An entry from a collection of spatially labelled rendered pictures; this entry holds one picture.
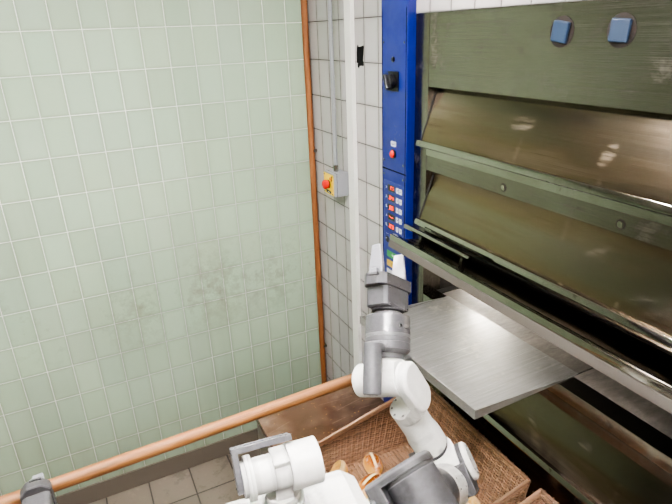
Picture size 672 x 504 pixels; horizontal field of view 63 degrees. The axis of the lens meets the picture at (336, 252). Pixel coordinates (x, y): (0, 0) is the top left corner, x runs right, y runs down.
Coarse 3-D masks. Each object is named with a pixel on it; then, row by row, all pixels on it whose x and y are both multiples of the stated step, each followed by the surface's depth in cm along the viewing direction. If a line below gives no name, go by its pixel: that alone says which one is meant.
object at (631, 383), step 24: (408, 240) 181; (432, 264) 160; (456, 264) 162; (480, 264) 166; (504, 288) 147; (528, 288) 150; (504, 312) 135; (552, 312) 134; (576, 312) 136; (552, 336) 122; (600, 336) 123; (624, 336) 125; (600, 360) 112; (648, 360) 114; (624, 384) 107
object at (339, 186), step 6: (324, 174) 234; (330, 174) 229; (336, 174) 227; (342, 174) 228; (336, 180) 228; (342, 180) 229; (348, 180) 230; (330, 186) 231; (336, 186) 228; (342, 186) 230; (348, 186) 231; (330, 192) 232; (336, 192) 229; (342, 192) 231; (348, 192) 232
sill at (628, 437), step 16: (560, 384) 143; (576, 384) 143; (576, 400) 139; (592, 400) 137; (608, 400) 137; (592, 416) 135; (608, 416) 131; (624, 416) 131; (624, 432) 128; (640, 432) 126; (656, 432) 125; (640, 448) 124; (656, 448) 121; (656, 464) 121
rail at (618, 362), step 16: (400, 240) 174; (432, 256) 160; (464, 272) 149; (480, 288) 142; (512, 304) 132; (544, 320) 124; (576, 336) 117; (592, 352) 113; (608, 352) 111; (624, 368) 107; (640, 368) 105; (656, 384) 101
